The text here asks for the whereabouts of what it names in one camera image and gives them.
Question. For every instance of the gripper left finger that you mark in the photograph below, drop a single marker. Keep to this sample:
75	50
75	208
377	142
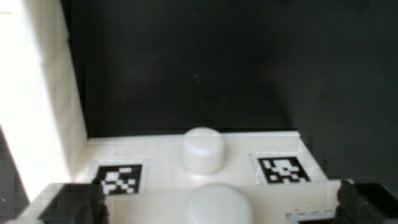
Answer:
77	206

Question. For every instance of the white drawer tray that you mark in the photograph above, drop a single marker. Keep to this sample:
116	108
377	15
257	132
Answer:
216	204
173	162

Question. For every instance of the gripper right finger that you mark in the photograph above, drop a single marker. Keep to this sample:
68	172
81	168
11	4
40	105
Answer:
369	204

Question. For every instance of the white drawer cabinet box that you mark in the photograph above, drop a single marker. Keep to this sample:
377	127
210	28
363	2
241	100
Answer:
42	119

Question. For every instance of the white front drawer tray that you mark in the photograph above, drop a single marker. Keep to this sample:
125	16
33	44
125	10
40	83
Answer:
173	162

